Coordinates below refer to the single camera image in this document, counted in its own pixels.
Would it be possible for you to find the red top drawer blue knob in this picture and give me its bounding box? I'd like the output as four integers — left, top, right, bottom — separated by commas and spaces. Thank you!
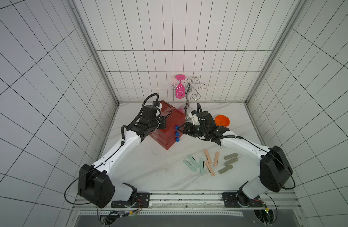
159, 108, 185, 134

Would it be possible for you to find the red plastic drawer cabinet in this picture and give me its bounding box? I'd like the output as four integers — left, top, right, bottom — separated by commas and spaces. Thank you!
150, 100, 185, 150

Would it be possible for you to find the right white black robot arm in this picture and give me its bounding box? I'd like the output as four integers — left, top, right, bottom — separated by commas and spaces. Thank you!
176, 111, 293, 207

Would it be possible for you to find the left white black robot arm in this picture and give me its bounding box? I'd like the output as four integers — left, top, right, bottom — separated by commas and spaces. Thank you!
77, 101, 166, 208

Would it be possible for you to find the mint fruit knife left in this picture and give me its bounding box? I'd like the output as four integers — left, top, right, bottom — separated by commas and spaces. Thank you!
183, 159, 197, 172

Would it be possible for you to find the mint fruit knife right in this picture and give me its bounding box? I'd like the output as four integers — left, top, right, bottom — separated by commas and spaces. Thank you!
200, 158, 205, 174

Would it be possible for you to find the olive fruit knife top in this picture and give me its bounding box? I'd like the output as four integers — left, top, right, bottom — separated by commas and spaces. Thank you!
224, 153, 238, 160

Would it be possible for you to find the olive fruit knife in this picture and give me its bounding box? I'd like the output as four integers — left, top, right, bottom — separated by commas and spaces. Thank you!
224, 153, 238, 160
218, 165, 233, 174
224, 158, 238, 166

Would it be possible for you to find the olive fruit knife middle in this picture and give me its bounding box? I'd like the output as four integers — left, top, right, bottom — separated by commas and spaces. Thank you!
224, 158, 238, 166

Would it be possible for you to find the olive fruit knife bottom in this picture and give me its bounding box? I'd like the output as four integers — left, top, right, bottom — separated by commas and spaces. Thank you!
218, 165, 233, 174

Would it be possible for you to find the orange plastic bowl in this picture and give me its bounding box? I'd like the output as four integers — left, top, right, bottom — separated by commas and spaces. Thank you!
215, 115, 230, 127

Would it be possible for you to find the pink plastic goblet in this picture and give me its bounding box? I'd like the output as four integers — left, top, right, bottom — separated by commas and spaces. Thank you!
175, 74, 186, 99

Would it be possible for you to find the silver wire cup rack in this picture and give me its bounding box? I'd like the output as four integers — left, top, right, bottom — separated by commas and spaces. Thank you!
171, 76, 208, 121

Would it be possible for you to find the aluminium mounting rail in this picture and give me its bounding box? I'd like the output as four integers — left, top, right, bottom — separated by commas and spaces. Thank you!
73, 190, 301, 212

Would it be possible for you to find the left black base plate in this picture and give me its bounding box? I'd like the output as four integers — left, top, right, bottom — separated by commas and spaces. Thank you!
111, 193, 150, 210

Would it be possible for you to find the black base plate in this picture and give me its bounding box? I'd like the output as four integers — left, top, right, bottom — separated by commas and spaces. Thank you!
111, 193, 150, 210
221, 192, 263, 208

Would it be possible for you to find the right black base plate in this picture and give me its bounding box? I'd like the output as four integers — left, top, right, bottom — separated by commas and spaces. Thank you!
221, 192, 263, 208

